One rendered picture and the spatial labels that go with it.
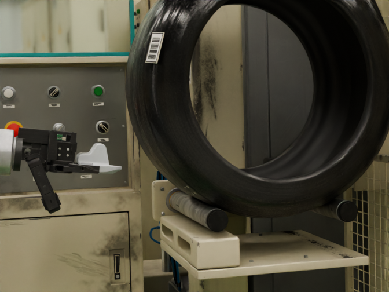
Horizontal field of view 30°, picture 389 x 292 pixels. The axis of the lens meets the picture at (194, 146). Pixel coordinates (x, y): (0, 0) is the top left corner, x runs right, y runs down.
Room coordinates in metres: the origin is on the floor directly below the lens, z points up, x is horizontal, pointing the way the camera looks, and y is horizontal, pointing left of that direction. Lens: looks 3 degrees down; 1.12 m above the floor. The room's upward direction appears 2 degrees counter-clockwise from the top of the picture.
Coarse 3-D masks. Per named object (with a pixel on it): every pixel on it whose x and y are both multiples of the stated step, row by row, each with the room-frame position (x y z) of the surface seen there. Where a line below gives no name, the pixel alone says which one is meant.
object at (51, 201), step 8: (32, 160) 1.41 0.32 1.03; (40, 160) 1.41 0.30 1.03; (32, 168) 1.41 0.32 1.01; (40, 168) 1.41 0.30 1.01; (40, 176) 1.41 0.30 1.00; (40, 184) 1.41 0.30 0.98; (48, 184) 1.42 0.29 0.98; (40, 192) 1.41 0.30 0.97; (48, 192) 1.42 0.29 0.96; (48, 200) 1.41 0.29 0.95; (56, 200) 1.42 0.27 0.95; (48, 208) 1.42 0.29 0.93; (56, 208) 1.42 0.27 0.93
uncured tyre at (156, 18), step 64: (192, 0) 1.40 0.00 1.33; (256, 0) 1.71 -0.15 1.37; (320, 0) 1.68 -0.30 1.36; (128, 64) 1.57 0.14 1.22; (320, 64) 1.75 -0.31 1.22; (384, 64) 1.50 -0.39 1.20; (192, 128) 1.39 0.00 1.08; (320, 128) 1.74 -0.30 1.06; (384, 128) 1.50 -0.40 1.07; (256, 192) 1.43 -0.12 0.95; (320, 192) 1.46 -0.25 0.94
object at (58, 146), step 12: (24, 132) 1.41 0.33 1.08; (36, 132) 1.41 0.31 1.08; (48, 132) 1.42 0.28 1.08; (60, 132) 1.41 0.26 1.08; (72, 132) 1.48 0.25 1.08; (24, 144) 1.41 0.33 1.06; (36, 144) 1.42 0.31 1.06; (48, 144) 1.42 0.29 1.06; (60, 144) 1.42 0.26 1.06; (72, 144) 1.42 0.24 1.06; (24, 156) 1.41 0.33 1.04; (36, 156) 1.41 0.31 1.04; (48, 156) 1.40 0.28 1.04; (60, 156) 1.42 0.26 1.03; (72, 156) 1.42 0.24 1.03; (48, 168) 1.41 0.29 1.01
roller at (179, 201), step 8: (176, 192) 1.73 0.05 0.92; (176, 200) 1.67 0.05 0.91; (184, 200) 1.61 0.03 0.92; (192, 200) 1.57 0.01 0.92; (200, 200) 1.56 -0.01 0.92; (176, 208) 1.68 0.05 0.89; (184, 208) 1.59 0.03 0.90; (192, 208) 1.53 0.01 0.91; (200, 208) 1.48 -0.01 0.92; (208, 208) 1.45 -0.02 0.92; (216, 208) 1.43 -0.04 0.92; (192, 216) 1.52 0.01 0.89; (200, 216) 1.46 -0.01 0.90; (208, 216) 1.41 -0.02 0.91; (216, 216) 1.41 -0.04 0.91; (224, 216) 1.42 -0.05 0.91; (208, 224) 1.41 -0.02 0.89; (216, 224) 1.41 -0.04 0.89; (224, 224) 1.42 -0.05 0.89
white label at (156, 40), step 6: (156, 36) 1.39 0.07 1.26; (162, 36) 1.38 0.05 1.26; (150, 42) 1.41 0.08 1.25; (156, 42) 1.39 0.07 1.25; (150, 48) 1.40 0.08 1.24; (156, 48) 1.38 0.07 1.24; (150, 54) 1.40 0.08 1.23; (156, 54) 1.38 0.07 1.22; (150, 60) 1.39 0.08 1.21; (156, 60) 1.38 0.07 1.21
